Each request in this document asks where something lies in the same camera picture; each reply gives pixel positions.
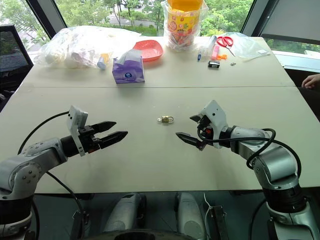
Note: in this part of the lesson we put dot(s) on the silver robot left leg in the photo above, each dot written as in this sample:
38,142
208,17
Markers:
125,212

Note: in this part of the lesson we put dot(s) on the purple tissue box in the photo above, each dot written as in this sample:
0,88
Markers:
128,72

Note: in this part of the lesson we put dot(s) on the black mesh office chair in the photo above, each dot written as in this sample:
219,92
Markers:
12,50

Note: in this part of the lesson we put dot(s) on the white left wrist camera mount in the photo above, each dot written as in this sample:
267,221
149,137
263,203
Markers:
75,120

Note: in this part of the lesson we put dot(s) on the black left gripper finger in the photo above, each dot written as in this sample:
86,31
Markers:
115,137
105,126

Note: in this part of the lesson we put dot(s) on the bystander bare hand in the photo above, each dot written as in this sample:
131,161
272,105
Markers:
311,82

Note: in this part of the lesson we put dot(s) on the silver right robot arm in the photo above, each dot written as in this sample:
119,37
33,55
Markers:
275,162

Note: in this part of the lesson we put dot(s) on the small orange plastic piece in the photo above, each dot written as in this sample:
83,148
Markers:
222,57

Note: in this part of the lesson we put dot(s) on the blue pen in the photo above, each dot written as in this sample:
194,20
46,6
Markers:
199,56

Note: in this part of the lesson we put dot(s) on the small black box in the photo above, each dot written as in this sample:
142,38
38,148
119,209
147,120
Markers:
213,64

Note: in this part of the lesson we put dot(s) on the clear plastic packet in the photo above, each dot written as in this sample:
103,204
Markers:
207,45

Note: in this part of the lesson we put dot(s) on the large clear bag white items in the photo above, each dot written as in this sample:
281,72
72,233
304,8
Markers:
75,47

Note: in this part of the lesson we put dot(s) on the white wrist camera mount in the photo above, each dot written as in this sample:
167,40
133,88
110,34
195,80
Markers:
75,120
216,117

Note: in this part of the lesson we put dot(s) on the silver robot right leg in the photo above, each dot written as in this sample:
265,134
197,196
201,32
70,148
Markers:
191,215

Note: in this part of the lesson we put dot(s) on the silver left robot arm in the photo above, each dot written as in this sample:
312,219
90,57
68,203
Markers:
25,165

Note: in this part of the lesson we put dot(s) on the silver robot leg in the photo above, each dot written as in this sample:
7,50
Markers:
125,212
191,215

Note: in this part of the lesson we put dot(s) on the dark rounded robot base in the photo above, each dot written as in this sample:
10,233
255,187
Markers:
140,235

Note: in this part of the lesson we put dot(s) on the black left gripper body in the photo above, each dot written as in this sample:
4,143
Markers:
88,141

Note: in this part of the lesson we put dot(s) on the crumpled clear plastic bag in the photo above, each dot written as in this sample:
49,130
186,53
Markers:
247,46

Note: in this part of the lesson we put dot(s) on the light blue tube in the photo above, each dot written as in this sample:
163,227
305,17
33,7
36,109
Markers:
102,63

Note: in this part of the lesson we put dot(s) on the coral plastic bowl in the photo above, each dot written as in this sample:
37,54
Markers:
150,50

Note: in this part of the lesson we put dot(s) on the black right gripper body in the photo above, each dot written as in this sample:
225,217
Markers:
205,130

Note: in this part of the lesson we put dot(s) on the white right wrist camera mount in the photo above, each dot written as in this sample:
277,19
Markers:
216,117

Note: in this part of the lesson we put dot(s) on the pink rectangular eraser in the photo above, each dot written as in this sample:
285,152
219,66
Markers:
215,52

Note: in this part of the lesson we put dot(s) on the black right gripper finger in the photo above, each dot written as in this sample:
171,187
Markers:
196,118
188,138

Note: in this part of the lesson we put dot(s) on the small brass padlock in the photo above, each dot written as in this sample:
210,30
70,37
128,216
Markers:
165,119

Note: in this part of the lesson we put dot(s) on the bag of colourful snacks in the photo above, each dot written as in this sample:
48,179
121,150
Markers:
183,25

